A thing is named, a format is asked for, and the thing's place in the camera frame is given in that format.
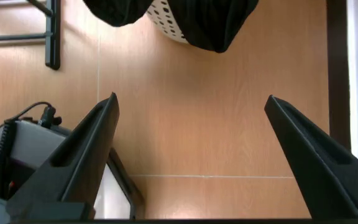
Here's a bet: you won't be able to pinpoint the black cable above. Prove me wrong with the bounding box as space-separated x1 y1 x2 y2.
9 101 55 124

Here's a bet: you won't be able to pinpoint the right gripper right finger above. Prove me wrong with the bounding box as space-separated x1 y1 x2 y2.
264 95 358 219

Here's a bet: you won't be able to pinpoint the black clothes rack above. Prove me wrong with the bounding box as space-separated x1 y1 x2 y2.
0 0 62 71

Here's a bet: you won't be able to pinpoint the black shorts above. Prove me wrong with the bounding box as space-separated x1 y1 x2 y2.
167 0 260 54

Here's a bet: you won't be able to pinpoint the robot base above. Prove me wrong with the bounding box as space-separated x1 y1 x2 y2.
0 105 145 220

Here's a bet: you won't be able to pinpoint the white laundry basket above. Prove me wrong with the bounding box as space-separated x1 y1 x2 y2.
146 0 189 44

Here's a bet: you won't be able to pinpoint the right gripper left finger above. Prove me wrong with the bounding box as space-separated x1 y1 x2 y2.
5 92 120 221

